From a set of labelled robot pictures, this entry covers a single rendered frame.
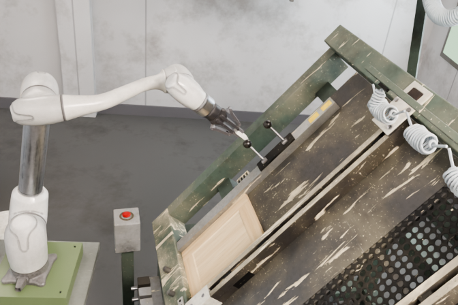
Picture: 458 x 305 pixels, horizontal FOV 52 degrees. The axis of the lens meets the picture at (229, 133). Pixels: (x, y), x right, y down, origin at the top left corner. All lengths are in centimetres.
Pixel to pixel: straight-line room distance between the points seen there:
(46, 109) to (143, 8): 297
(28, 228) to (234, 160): 93
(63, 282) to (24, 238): 27
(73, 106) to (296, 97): 97
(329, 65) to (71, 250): 145
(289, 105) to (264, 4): 259
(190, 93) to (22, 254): 95
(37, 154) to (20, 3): 297
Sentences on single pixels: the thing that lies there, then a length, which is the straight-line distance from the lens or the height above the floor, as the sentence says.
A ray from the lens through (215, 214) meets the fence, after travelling 208.
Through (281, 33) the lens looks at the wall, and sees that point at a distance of 477.
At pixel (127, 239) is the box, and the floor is 83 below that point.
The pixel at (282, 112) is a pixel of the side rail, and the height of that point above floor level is 146.
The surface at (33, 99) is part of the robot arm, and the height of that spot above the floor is 163.
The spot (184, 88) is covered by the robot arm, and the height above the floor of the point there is 166.
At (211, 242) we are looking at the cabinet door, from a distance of 206.
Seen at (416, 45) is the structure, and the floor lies 179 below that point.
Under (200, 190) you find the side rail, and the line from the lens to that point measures 229.
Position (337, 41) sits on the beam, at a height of 181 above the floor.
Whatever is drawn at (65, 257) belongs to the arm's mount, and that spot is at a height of 82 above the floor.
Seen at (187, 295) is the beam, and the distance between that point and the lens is 201.
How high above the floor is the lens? 244
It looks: 30 degrees down
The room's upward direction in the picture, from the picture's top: 6 degrees clockwise
